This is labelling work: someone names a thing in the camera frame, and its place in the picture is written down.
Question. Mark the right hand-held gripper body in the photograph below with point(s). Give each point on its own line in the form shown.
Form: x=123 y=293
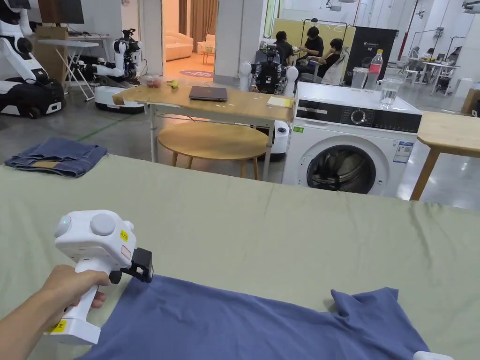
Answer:
x=427 y=356

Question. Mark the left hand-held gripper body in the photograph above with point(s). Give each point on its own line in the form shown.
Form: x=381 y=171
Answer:
x=95 y=243

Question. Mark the blue shirt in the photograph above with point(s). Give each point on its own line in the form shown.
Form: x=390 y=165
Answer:
x=225 y=326

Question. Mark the person's left forearm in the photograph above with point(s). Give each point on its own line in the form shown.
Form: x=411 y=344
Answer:
x=22 y=326

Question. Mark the person's left hand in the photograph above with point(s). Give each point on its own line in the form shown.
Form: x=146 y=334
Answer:
x=63 y=288

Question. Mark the folded blue jeans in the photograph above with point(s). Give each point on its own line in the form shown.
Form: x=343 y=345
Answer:
x=63 y=153

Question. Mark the bed with pale green sheet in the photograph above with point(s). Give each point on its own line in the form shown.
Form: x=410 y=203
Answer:
x=262 y=225

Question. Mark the large white robot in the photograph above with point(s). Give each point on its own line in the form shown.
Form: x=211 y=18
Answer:
x=18 y=86

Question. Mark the brown carton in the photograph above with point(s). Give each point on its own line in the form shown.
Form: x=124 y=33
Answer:
x=50 y=60

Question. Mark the white robot with black head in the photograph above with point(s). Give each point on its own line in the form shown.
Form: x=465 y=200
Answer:
x=120 y=52

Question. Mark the cream sofa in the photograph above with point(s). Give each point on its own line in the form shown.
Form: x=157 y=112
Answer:
x=178 y=47

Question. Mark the white washing machine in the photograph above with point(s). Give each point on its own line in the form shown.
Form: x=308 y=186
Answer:
x=337 y=150

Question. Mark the white robot with black torso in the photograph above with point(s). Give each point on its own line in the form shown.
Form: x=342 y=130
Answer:
x=268 y=75

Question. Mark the white desk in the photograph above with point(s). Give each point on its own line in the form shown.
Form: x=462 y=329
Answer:
x=435 y=69

